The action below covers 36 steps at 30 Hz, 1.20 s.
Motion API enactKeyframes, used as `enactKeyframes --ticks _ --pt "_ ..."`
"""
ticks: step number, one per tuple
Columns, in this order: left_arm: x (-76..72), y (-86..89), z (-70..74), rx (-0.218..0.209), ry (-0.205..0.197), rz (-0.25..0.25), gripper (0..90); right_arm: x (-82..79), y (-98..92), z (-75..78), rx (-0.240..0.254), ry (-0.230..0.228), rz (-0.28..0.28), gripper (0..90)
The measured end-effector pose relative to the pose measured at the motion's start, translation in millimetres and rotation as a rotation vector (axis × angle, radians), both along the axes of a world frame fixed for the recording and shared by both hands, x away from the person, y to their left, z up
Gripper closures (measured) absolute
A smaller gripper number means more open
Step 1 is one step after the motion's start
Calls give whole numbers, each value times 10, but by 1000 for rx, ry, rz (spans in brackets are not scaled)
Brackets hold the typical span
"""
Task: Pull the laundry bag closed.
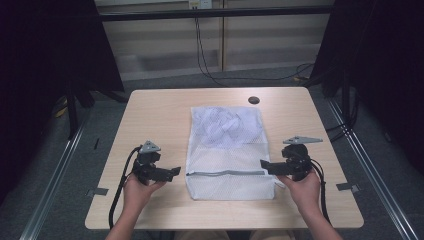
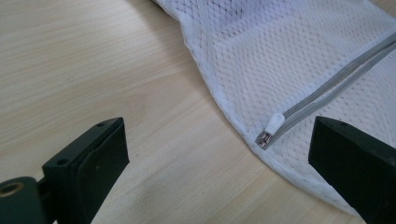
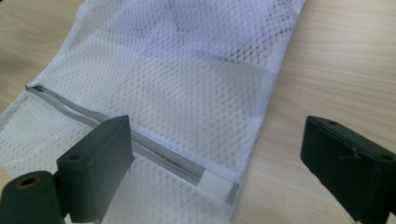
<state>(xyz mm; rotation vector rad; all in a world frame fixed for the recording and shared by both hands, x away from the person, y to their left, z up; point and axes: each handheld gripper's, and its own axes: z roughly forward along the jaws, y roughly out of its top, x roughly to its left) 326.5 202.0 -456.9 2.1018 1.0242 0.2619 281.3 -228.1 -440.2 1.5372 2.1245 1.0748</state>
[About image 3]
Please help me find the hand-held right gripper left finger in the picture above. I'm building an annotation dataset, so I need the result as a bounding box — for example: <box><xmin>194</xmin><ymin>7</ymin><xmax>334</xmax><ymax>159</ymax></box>
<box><xmin>56</xmin><ymin>114</ymin><xmax>135</xmax><ymax>224</ymax></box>

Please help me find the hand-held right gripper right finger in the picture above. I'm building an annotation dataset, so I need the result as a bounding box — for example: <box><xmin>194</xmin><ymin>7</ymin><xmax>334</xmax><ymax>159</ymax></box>
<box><xmin>300</xmin><ymin>115</ymin><xmax>396</xmax><ymax>224</ymax></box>

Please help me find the white mesh laundry bag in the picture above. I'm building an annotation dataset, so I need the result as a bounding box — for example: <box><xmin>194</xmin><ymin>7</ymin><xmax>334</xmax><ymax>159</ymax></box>
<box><xmin>0</xmin><ymin>0</ymin><xmax>308</xmax><ymax>224</ymax></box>

